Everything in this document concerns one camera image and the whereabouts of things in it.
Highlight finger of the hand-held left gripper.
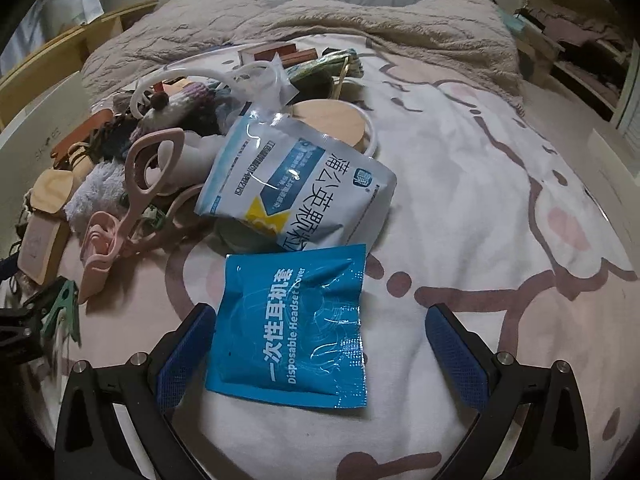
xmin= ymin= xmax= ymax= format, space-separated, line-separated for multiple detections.
xmin=0 ymin=307 xmax=43 ymax=367

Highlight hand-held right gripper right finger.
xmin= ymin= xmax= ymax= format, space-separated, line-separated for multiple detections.
xmin=424 ymin=304 xmax=592 ymax=480

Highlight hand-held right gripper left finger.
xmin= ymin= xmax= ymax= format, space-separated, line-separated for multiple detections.
xmin=52 ymin=302 xmax=218 ymax=480

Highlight green plastic clip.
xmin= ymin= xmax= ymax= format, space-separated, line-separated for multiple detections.
xmin=39 ymin=279 xmax=82 ymax=348

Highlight blue foil packet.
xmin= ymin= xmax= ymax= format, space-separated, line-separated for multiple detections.
xmin=205 ymin=244 xmax=368 ymax=408

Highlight white and blue pouch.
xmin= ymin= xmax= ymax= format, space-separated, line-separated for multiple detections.
xmin=194 ymin=110 xmax=398 ymax=251

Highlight pink plastic tongs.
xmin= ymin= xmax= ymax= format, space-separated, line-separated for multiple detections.
xmin=79 ymin=127 xmax=186 ymax=303

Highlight small green clip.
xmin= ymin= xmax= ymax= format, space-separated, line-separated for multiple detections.
xmin=142 ymin=207 xmax=168 ymax=233

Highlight white fluffy cloth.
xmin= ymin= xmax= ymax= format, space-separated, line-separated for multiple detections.
xmin=65 ymin=160 xmax=128 ymax=233

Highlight printed bed sheet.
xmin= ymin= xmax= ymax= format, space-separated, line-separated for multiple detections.
xmin=15 ymin=35 xmax=640 ymax=480

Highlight white cylinder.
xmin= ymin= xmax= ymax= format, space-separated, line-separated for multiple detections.
xmin=165 ymin=130 xmax=223 ymax=186

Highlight dark green knitted item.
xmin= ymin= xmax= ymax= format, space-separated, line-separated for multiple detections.
xmin=90 ymin=115 xmax=146 ymax=161

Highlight grey knitted hat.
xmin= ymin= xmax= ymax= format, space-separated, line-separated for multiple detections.
xmin=132 ymin=82 xmax=221 ymax=141

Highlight round wooden lid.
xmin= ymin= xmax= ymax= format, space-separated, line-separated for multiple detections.
xmin=290 ymin=99 xmax=376 ymax=156

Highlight wooden shelf unit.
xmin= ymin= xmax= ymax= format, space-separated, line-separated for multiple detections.
xmin=0 ymin=2 xmax=161 ymax=126

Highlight clear crumpled plastic bag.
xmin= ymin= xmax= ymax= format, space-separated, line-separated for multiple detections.
xmin=235 ymin=57 xmax=301 ymax=121

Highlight brown wooden box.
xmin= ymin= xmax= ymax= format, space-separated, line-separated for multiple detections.
xmin=240 ymin=42 xmax=318 ymax=66

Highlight green patterned pouch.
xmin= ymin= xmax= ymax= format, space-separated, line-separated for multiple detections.
xmin=290 ymin=47 xmax=363 ymax=86

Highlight beige fluffy blanket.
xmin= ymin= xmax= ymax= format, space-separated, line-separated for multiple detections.
xmin=80 ymin=0 xmax=526 ymax=111

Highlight folded dark clothes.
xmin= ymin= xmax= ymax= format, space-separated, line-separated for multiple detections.
xmin=520 ymin=5 xmax=636 ymax=91

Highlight orange leather strap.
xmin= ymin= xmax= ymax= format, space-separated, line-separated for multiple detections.
xmin=50 ymin=107 xmax=116 ymax=166

